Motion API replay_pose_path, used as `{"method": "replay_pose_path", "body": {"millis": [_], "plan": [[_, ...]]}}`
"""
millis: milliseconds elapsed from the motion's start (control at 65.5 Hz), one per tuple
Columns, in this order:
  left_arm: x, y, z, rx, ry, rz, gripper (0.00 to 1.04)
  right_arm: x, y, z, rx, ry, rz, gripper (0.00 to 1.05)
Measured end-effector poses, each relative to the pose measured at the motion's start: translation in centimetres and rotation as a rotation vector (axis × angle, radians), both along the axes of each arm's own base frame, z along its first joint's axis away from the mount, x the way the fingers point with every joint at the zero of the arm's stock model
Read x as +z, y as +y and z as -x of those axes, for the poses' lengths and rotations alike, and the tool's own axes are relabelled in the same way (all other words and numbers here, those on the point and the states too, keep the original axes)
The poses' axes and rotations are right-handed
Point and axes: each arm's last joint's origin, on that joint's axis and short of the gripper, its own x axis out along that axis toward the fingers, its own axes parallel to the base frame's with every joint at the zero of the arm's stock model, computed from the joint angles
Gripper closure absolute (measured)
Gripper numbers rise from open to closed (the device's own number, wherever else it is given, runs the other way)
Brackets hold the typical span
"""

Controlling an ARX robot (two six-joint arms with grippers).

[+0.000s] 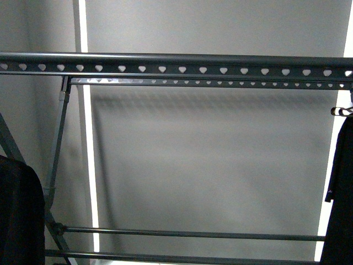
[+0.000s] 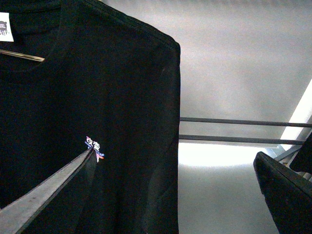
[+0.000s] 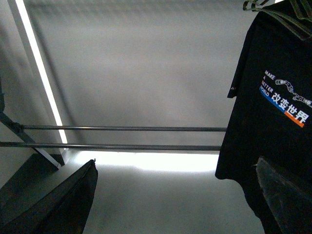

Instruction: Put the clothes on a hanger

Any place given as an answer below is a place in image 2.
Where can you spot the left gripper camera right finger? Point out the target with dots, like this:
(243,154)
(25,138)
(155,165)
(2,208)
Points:
(287,195)

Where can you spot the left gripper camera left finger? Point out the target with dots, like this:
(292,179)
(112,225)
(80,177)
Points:
(36,197)

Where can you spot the black printed t-shirt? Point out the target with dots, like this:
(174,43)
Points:
(107,85)

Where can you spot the bright ceiling light strip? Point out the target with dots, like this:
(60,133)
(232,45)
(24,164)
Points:
(302,114)

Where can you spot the lower metal rack rail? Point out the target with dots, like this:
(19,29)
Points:
(241,139)

